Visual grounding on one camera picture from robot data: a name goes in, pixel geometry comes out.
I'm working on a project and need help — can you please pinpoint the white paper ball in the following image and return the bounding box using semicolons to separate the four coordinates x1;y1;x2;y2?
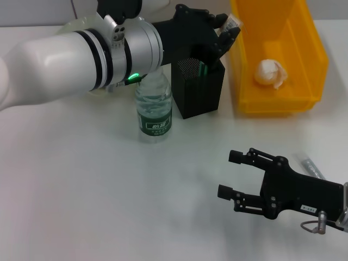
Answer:
253;59;289;90

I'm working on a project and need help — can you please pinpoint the gripper connector cable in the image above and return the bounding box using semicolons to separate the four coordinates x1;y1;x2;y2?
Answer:
300;210;327;235
108;72;142;88

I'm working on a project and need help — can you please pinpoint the pale green glass fruit plate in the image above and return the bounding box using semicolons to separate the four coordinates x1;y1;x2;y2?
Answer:
55;16;109;98

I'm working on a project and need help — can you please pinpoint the beige eraser with barcode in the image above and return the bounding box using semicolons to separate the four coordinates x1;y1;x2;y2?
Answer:
222;13;243;33

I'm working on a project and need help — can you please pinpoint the left gripper connector cable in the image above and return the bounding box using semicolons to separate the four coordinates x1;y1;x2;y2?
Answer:
108;72;142;88

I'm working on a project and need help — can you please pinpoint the silver pen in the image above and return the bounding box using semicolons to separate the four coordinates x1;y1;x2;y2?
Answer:
295;153;327;180

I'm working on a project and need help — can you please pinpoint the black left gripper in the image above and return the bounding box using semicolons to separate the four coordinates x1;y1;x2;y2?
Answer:
151;4;242;69

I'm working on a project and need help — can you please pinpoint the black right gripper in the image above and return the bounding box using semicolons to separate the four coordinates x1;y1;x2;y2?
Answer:
217;147;345;221

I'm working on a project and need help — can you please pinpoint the clear green-label water bottle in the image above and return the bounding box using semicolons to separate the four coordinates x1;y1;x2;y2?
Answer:
135;67;173;144

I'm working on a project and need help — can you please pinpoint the black mesh pen holder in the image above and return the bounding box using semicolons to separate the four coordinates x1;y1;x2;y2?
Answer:
171;57;226;120

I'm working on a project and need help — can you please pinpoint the yellow plastic bin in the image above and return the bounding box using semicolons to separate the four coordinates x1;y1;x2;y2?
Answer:
227;0;330;115

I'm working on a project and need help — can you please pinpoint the right gripper connector cable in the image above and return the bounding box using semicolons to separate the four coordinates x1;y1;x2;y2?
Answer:
300;210;327;235

